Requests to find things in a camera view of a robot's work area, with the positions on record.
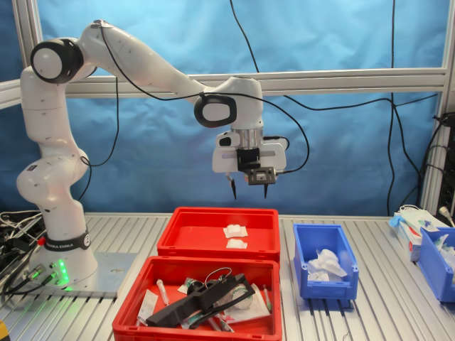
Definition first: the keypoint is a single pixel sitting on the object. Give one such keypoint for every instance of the red plastic box with clutter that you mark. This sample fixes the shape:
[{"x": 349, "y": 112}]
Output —
[{"x": 124, "y": 330}]

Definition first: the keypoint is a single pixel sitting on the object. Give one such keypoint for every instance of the blue backdrop sheet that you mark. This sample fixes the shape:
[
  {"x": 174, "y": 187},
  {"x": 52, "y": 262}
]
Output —
[{"x": 337, "y": 160}]

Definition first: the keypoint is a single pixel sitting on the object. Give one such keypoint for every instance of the packaged syringe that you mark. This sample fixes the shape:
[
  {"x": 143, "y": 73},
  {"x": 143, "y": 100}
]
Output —
[{"x": 267, "y": 298}]

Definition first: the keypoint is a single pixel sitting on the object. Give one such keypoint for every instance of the clear wrapped bandage pack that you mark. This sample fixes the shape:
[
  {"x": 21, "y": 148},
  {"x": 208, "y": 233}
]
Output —
[{"x": 316, "y": 275}]

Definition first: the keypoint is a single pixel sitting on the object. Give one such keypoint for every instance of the small red knob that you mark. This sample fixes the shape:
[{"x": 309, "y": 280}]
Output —
[{"x": 41, "y": 242}]

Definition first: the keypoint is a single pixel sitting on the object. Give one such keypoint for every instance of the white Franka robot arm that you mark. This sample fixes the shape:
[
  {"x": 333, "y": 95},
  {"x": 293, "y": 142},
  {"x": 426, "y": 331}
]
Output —
[{"x": 46, "y": 177}]

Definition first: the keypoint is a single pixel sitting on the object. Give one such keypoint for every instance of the white cardboard carton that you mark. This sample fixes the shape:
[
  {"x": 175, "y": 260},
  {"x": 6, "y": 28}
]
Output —
[{"x": 409, "y": 238}]

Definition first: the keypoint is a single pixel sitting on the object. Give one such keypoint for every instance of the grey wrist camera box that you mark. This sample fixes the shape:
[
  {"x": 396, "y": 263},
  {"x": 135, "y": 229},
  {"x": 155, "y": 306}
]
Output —
[{"x": 261, "y": 176}]

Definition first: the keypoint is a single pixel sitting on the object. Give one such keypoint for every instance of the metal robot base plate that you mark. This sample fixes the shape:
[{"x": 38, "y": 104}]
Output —
[{"x": 113, "y": 273}]

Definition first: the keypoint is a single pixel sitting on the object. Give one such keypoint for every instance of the yellow object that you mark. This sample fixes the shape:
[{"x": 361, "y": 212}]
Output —
[{"x": 3, "y": 330}]

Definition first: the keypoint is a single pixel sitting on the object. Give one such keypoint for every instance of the green black small item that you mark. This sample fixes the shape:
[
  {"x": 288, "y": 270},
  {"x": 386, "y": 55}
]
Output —
[{"x": 190, "y": 286}]

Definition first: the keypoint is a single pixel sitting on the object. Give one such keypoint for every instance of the white power plug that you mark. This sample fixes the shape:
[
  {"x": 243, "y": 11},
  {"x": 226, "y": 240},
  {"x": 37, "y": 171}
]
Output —
[{"x": 446, "y": 212}]

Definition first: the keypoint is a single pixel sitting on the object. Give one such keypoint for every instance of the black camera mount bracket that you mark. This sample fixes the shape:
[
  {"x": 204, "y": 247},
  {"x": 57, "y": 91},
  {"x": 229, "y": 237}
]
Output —
[{"x": 248, "y": 160}]

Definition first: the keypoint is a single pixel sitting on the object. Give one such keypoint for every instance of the long black plastic part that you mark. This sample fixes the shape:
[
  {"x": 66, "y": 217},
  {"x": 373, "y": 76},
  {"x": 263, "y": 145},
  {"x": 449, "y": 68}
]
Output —
[{"x": 177, "y": 310}]

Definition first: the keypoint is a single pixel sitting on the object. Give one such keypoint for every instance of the short aluminium side beam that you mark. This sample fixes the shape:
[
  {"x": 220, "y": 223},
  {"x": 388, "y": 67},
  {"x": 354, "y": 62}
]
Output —
[{"x": 10, "y": 92}]

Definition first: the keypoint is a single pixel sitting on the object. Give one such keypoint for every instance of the white paper sterile packet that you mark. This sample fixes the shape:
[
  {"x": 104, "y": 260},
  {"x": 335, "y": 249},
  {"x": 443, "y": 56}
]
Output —
[{"x": 148, "y": 305}]

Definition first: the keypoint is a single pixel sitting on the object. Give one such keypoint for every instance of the blue white face masks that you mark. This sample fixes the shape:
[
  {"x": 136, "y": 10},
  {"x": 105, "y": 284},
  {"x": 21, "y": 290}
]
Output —
[{"x": 412, "y": 213}]

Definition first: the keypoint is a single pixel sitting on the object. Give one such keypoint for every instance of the vertical aluminium frame post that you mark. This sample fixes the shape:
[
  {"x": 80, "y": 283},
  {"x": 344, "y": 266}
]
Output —
[{"x": 28, "y": 21}]

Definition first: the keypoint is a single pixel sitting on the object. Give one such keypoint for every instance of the horizontal aluminium frame beam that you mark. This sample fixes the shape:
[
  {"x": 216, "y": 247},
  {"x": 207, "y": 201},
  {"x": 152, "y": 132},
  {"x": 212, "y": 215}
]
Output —
[{"x": 355, "y": 80}]

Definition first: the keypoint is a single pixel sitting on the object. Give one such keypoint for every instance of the small blue plastic bin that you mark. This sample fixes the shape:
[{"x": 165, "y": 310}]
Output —
[{"x": 330, "y": 289}]

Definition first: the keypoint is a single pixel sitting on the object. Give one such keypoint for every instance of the white packaged supplies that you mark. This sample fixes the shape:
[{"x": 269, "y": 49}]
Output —
[{"x": 444, "y": 248}]

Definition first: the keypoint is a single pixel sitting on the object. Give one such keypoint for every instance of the red plastic box with bandages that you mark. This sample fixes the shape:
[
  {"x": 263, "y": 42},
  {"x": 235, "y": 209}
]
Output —
[{"x": 199, "y": 231}]

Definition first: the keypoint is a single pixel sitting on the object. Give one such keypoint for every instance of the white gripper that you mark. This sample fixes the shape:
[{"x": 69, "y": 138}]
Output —
[{"x": 224, "y": 160}]

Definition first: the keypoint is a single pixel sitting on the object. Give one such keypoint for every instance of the blue bin with supplies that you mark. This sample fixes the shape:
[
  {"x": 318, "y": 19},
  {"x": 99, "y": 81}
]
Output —
[{"x": 432, "y": 277}]

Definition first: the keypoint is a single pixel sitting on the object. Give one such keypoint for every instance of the clear plastic tube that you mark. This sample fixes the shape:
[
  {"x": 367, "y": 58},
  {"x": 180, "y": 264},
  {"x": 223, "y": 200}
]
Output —
[{"x": 163, "y": 293}]

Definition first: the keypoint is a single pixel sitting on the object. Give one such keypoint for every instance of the white bandage pack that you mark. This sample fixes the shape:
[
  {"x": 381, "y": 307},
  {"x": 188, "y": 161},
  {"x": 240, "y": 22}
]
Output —
[
  {"x": 328, "y": 263},
  {"x": 234, "y": 231}
]

